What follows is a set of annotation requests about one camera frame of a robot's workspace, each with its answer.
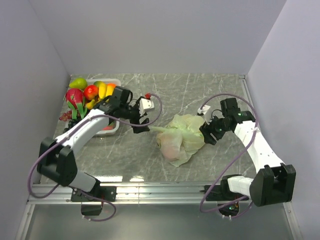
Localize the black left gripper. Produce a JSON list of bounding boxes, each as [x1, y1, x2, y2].
[[120, 96, 150, 133]]

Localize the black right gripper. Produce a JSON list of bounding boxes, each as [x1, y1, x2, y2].
[[199, 112, 231, 146]]

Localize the pale green avocado plastic bag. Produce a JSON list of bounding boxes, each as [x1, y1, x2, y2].
[[150, 114, 205, 168]]

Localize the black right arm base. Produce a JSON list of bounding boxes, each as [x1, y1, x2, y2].
[[199, 183, 253, 220]]

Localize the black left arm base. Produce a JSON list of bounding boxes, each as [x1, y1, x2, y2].
[[70, 186, 117, 217]]

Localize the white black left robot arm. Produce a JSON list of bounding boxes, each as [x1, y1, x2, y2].
[[31, 86, 155, 201]]

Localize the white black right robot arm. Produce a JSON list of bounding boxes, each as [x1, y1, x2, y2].
[[197, 95, 296, 207]]

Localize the pink flat fake peach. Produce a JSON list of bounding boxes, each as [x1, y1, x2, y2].
[[102, 125, 115, 131]]

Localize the orange fake tangerine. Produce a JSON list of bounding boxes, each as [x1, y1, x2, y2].
[[106, 83, 117, 90]]

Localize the green yellow fake mango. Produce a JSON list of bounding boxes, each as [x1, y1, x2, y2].
[[93, 80, 104, 88]]

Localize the red fake apple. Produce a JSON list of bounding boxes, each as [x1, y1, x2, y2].
[[83, 84, 99, 101]]

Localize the pink fake dragon fruit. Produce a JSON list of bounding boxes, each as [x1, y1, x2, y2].
[[65, 88, 88, 120]]

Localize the green yellow fake pear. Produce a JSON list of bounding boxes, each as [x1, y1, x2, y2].
[[69, 78, 88, 91]]

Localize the red fake grape bunch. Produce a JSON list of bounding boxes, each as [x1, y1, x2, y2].
[[59, 110, 72, 122]]

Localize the white plastic fruit bin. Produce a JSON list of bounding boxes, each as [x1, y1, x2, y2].
[[64, 77, 122, 137]]

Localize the small yellow banana bunch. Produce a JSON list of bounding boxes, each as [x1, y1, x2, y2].
[[98, 82, 114, 100]]

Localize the tiny yellow banana bunch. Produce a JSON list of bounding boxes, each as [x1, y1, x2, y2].
[[85, 98, 100, 110]]

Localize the dark purple grape bunch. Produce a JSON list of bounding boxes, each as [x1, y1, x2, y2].
[[63, 119, 79, 133]]

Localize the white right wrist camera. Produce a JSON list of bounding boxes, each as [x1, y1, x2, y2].
[[197, 105, 213, 124]]

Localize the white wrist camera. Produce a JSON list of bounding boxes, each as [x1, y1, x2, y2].
[[197, 105, 213, 124], [138, 97, 155, 117]]

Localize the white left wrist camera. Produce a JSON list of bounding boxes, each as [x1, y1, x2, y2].
[[138, 97, 155, 117]]

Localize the aluminium mounting rail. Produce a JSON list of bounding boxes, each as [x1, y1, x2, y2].
[[26, 182, 291, 205]]

